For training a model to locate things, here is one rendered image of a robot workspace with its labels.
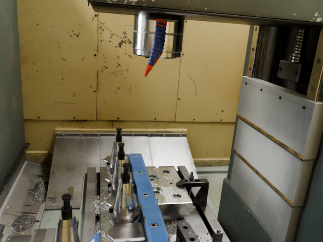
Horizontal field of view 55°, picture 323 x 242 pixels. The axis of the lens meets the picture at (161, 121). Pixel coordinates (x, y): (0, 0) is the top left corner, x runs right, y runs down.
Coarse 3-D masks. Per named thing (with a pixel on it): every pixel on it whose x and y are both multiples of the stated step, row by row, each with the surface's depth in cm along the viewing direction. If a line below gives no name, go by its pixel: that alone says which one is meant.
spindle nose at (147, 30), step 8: (136, 16) 91; (144, 16) 89; (136, 24) 92; (144, 24) 89; (152, 24) 88; (168, 24) 89; (176, 24) 90; (184, 24) 94; (136, 32) 92; (144, 32) 90; (152, 32) 89; (168, 32) 89; (176, 32) 91; (184, 32) 96; (136, 40) 93; (144, 40) 91; (152, 40) 90; (168, 40) 90; (176, 40) 92; (136, 48) 93; (144, 48) 91; (168, 48) 91; (176, 48) 93; (144, 56) 92; (168, 56) 92; (176, 56) 94
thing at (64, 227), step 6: (60, 216) 49; (72, 216) 49; (60, 222) 48; (66, 222) 48; (72, 222) 48; (60, 228) 48; (66, 228) 48; (72, 228) 48; (60, 234) 48; (66, 234) 48; (72, 234) 49; (54, 240) 50; (60, 240) 48; (66, 240) 48; (72, 240) 49; (78, 240) 50
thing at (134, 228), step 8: (120, 224) 60; (128, 224) 60; (136, 224) 60; (112, 232) 58; (120, 232) 58; (128, 232) 58; (136, 232) 58; (144, 232) 58; (112, 240) 56; (120, 240) 56; (128, 240) 56; (136, 240) 56; (144, 240) 57
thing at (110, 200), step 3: (111, 195) 70; (114, 195) 70; (135, 195) 71; (108, 198) 69; (111, 198) 69; (114, 198) 69; (135, 198) 69; (108, 201) 68; (111, 201) 68; (114, 201) 68; (135, 201) 68; (108, 204) 67; (111, 204) 67; (135, 204) 67; (138, 204) 67; (138, 207) 67
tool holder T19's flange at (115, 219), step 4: (112, 208) 64; (136, 208) 65; (112, 212) 64; (136, 212) 63; (112, 216) 61; (116, 216) 61; (120, 216) 61; (128, 216) 61; (132, 216) 61; (136, 216) 62; (112, 220) 61; (116, 220) 61; (120, 220) 60; (124, 220) 60; (128, 220) 61; (132, 220) 61; (136, 220) 63; (112, 224) 61
